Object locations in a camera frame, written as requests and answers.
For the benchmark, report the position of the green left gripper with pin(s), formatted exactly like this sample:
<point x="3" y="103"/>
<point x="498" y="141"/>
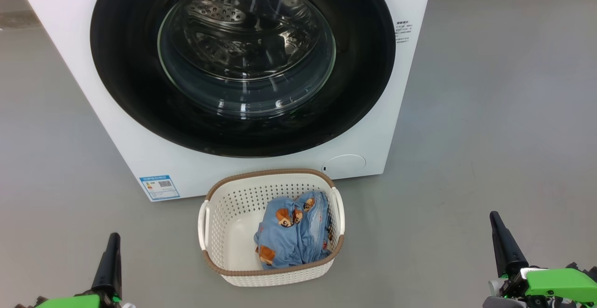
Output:
<point x="74" y="302"/>

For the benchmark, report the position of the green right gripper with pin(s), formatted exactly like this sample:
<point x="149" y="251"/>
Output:
<point x="559" y="282"/>

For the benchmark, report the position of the blue small-bear-print garment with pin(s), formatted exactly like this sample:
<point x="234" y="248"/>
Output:
<point x="280" y="240"/>

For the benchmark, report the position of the round black glass washer door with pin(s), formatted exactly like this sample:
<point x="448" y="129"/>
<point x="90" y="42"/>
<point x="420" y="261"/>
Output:
<point x="130" y="88"/>

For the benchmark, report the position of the blue garment large orange print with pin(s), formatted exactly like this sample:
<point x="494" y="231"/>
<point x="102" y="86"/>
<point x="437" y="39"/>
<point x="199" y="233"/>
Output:
<point x="322" y="224"/>

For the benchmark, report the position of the white front-load washing machine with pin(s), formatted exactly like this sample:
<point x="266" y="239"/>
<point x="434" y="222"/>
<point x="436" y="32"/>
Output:
<point x="93" y="88"/>

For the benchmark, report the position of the blue energy label sticker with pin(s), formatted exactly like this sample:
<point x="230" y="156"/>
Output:
<point x="159" y="187"/>

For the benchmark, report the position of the white basket with brown rim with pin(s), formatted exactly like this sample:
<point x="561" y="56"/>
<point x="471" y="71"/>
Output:
<point x="224" y="233"/>

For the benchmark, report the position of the round white filter cover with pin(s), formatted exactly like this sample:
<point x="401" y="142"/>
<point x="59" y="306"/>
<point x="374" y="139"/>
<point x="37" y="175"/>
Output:
<point x="344" y="166"/>

